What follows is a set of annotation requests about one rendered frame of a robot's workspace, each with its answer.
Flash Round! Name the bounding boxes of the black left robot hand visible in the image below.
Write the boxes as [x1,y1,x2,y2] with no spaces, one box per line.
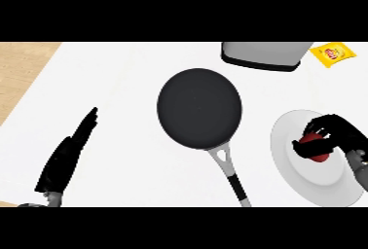
[32,106,99,195]

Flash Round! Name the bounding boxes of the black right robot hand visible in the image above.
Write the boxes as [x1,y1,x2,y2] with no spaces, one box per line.
[290,113,368,160]

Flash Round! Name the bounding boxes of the red tomato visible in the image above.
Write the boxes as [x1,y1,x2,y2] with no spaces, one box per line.
[297,131,332,163]

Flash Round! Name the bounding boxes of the white plate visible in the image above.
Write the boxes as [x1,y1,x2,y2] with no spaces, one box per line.
[269,109,368,207]

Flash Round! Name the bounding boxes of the black frying pan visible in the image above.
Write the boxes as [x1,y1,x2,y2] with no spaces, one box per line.
[155,67,253,208]

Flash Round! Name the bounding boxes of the yellow snack bag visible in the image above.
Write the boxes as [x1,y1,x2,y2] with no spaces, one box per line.
[309,42,358,69]

